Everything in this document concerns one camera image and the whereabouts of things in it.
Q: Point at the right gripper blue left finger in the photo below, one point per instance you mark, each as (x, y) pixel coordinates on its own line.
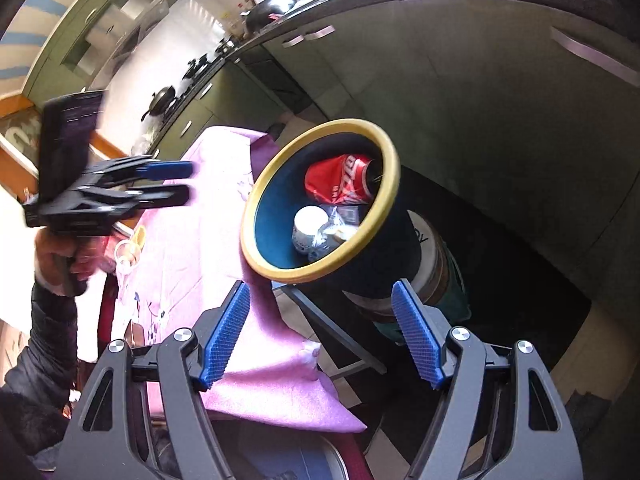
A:
(218, 331)

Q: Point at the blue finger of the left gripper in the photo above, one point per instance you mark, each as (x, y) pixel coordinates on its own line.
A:
(161, 170)
(160, 196)

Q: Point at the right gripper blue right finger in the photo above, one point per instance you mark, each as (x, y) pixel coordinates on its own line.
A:
(426, 346)

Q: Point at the silver snack bag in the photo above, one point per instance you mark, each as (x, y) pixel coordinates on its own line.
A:
(332, 232)

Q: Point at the white supplement bottle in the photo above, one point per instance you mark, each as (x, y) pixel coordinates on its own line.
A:
(306, 225)

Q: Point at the red crushed soda can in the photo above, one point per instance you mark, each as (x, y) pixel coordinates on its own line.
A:
(340, 180)

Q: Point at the yellow-rimmed dark trash bin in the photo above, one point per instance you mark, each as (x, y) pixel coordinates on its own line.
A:
(381, 246)

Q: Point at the green kitchen cabinets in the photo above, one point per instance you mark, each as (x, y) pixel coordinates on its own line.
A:
(519, 121)

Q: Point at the person left hand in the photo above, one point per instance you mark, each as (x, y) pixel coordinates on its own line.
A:
(63, 264)

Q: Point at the black wok on stove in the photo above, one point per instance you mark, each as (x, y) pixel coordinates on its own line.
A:
(161, 102)

